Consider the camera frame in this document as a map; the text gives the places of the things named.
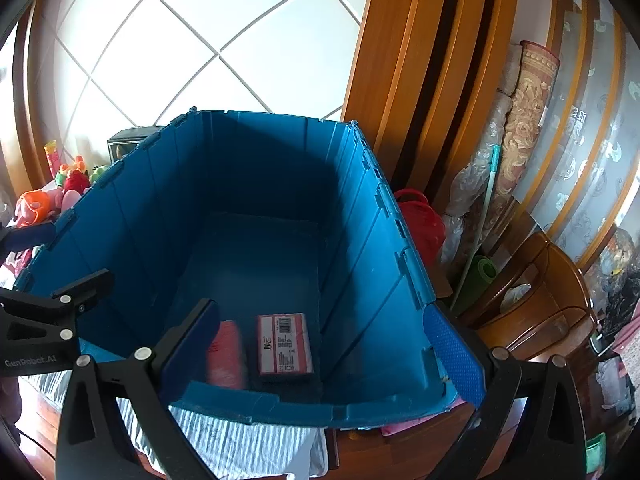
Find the orange and pink plush toy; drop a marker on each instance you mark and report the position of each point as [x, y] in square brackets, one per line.
[35, 205]

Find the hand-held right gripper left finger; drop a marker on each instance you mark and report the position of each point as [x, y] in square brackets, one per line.
[192, 350]

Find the pink packet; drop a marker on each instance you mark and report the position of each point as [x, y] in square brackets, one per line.
[227, 355]

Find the green frog plush toy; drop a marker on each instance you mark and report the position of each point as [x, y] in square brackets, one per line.
[99, 172]

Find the dark floral bag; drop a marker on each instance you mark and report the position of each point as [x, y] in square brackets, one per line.
[620, 280]

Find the blue plastic storage bin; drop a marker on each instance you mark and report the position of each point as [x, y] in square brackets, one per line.
[150, 220]

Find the frosted glass sliding door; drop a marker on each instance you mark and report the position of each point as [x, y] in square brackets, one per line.
[585, 110]

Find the rolled patterned carpet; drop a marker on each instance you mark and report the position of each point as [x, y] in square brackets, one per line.
[525, 110]

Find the rolled green yoga mat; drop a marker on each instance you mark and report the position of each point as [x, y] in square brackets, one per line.
[480, 272]

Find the pink cloth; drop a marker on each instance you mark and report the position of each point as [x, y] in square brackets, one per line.
[400, 429]

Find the wooden door frame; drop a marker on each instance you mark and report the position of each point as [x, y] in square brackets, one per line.
[425, 60]

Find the plastic wrapped roll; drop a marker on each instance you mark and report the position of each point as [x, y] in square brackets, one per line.
[477, 170]

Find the yellow and pink tube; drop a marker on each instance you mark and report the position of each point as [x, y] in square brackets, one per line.
[52, 160]

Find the clear plastic bag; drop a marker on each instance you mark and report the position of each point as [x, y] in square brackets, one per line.
[611, 385]

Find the white plastic bag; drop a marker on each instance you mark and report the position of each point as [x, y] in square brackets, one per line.
[515, 294]

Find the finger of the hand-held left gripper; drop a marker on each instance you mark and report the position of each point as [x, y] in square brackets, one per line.
[35, 235]
[92, 282]

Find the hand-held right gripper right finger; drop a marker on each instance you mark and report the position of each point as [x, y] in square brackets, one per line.
[457, 360]

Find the red and white box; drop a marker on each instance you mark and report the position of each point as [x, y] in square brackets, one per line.
[285, 342]

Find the black box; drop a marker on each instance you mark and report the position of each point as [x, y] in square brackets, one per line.
[130, 142]

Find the grey striped cloth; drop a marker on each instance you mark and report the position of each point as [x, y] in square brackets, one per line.
[225, 440]

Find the wooden chair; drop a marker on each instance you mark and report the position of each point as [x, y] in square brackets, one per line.
[540, 310]

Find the pink pig plush red dress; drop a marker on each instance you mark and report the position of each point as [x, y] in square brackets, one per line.
[76, 182]

